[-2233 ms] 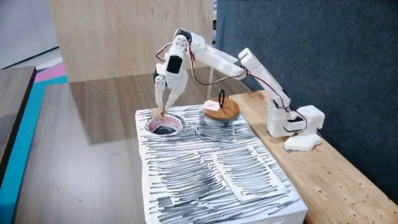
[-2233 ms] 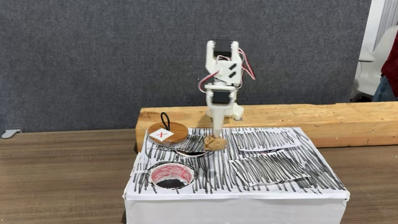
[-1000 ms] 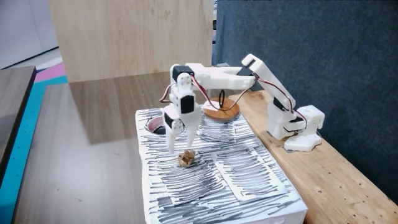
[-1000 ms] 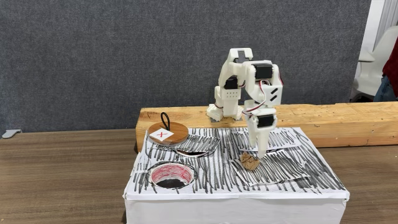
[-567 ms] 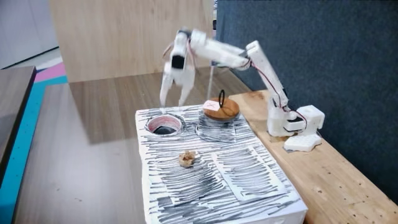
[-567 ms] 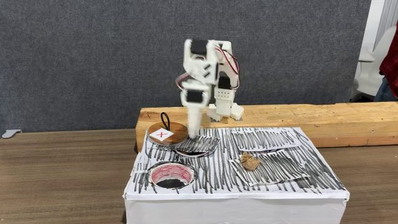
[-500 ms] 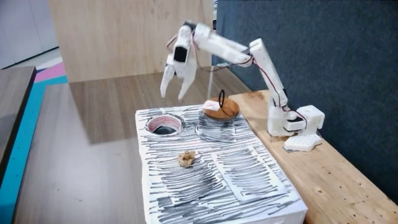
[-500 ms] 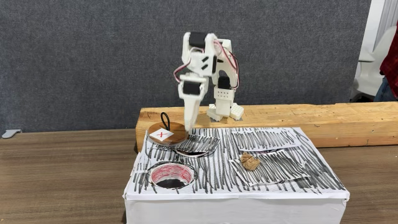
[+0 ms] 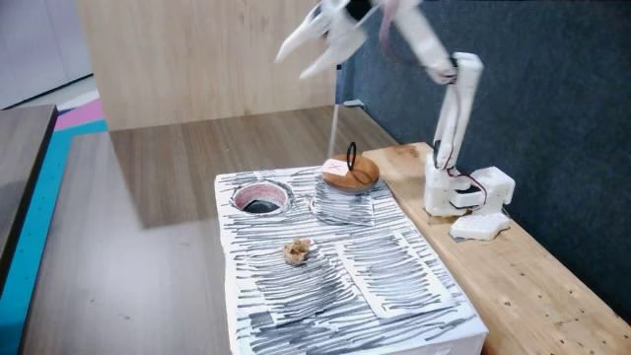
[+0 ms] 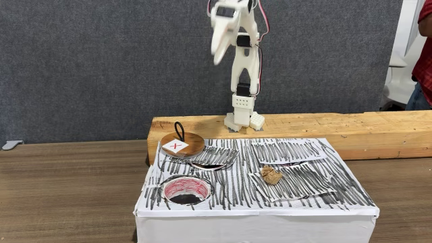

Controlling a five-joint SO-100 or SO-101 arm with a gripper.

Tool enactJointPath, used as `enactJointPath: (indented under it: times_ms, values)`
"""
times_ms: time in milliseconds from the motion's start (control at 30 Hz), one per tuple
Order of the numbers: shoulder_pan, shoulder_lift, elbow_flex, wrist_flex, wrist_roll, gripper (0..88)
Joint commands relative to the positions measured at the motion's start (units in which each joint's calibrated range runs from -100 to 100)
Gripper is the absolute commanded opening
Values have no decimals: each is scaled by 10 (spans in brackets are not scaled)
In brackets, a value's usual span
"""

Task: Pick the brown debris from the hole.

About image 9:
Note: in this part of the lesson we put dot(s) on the white paper red cross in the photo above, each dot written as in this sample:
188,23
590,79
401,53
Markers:
335,167

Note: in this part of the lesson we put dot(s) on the round wooden lid black loop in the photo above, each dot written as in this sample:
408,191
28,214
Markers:
360,177

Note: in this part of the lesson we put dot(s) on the brown debris clump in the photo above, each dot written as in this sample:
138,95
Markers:
297,252

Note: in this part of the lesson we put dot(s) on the scribbled paper sheet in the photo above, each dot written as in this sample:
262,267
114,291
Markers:
394,271
342,209
301,291

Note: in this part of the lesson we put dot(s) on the grey felt partition panel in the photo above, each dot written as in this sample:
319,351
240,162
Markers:
542,98

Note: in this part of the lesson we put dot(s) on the white box with black scribbles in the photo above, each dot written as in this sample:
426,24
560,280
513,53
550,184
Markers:
305,305

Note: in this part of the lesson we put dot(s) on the light wooden beam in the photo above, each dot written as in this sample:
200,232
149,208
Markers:
517,286

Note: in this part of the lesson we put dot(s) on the grey partition foot bracket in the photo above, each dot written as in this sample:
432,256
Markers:
355,103

